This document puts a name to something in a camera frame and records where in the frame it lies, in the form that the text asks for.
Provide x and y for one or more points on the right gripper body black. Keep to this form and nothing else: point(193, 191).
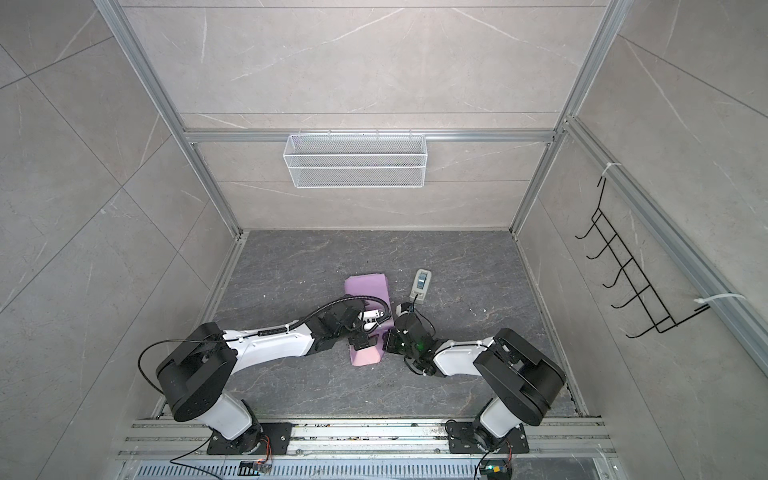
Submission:
point(396, 344)

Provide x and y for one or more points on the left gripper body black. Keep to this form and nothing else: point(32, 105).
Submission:
point(361, 336)

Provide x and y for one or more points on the pink wrapping paper sheet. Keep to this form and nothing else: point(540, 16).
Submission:
point(375, 285)

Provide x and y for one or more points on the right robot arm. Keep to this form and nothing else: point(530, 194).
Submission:
point(525, 381)

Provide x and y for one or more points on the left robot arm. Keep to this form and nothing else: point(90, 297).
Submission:
point(193, 377)

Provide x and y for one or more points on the white tape dispenser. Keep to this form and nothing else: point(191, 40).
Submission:
point(420, 286)

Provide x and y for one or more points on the green connector board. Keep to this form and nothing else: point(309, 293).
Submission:
point(495, 470)

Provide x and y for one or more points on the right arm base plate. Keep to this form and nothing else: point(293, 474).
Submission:
point(471, 438)

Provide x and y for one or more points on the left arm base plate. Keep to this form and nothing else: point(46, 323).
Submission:
point(266, 437)

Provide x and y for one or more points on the white wire mesh basket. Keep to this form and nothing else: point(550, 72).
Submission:
point(360, 160)

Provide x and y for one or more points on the aluminium rail base frame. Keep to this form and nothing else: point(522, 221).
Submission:
point(417, 448)

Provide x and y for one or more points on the black wire hook rack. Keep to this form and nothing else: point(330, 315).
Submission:
point(629, 271)

